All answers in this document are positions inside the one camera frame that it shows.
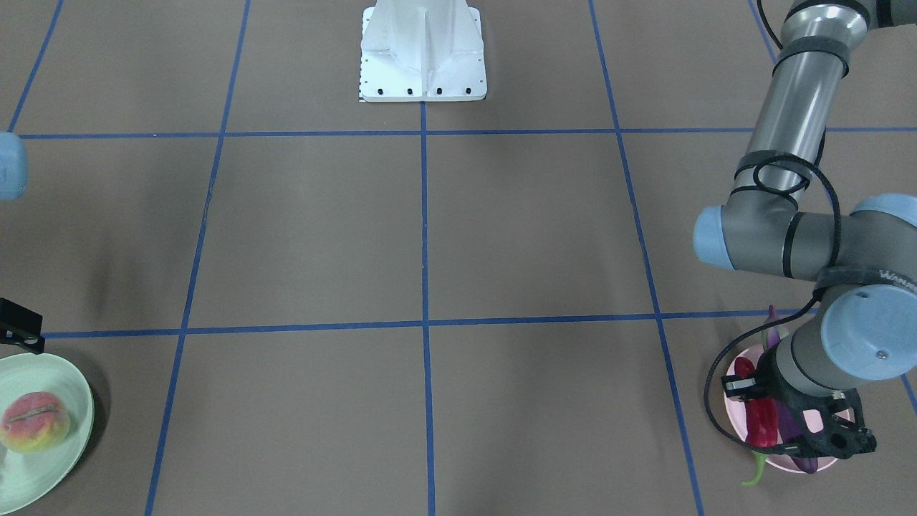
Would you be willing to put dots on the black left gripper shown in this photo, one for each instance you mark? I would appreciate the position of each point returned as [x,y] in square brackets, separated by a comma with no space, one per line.
[776,382]

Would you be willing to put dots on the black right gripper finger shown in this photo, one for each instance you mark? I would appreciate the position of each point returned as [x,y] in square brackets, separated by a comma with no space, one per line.
[21,327]

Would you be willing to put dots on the red chili pepper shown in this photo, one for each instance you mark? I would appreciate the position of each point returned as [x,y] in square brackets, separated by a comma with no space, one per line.
[762,426]

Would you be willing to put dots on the purple eggplant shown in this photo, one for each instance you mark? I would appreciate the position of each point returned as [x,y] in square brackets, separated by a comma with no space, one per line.
[786,425]

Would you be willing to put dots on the yellow pink peach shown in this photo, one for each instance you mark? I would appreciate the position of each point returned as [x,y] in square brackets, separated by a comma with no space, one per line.
[34,423]

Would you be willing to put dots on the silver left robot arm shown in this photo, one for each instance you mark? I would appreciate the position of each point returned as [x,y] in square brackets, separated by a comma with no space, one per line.
[783,218]

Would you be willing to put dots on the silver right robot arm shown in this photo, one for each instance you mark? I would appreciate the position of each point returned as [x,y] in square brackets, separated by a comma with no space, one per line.
[13,168]

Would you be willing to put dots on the pink plate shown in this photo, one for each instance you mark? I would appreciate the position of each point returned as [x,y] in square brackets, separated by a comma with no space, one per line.
[736,414]

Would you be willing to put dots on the green plate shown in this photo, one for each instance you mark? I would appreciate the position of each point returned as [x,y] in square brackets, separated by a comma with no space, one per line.
[27,477]

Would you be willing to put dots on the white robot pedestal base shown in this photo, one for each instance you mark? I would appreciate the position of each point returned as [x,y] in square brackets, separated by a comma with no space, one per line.
[422,51]

